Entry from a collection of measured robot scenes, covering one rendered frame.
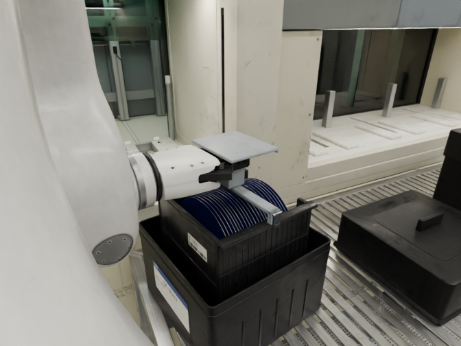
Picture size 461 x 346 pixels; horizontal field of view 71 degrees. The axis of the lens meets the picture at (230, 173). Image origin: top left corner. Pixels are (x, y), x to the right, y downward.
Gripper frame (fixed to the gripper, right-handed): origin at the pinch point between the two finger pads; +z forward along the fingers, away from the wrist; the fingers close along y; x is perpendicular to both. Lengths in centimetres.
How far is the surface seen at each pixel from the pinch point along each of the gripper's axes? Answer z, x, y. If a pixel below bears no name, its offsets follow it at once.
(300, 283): 5.5, -21.7, 13.6
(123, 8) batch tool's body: 11, 26, -76
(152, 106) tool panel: 33, -17, -113
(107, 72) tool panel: 14, 1, -116
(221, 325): -11.9, -20.2, 13.6
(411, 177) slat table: 91, -32, -7
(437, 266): 32.0, -22.9, 25.7
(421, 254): 33.3, -22.8, 22.0
